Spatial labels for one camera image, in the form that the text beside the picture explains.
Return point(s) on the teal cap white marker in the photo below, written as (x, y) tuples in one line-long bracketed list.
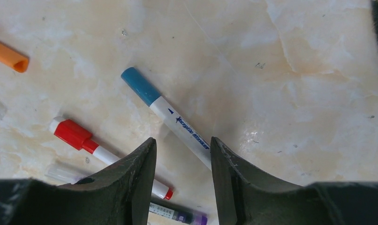
[(171, 118)]

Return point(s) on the orange pen cap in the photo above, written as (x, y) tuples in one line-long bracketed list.
[(13, 59)]

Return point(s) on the dark purple gel pen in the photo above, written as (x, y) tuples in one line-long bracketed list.
[(70, 175)]

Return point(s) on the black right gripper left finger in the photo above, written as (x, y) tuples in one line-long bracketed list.
[(120, 194)]

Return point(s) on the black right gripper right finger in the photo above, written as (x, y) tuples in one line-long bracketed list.
[(247, 195)]

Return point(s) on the red cap white marker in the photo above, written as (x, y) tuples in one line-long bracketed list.
[(80, 139)]

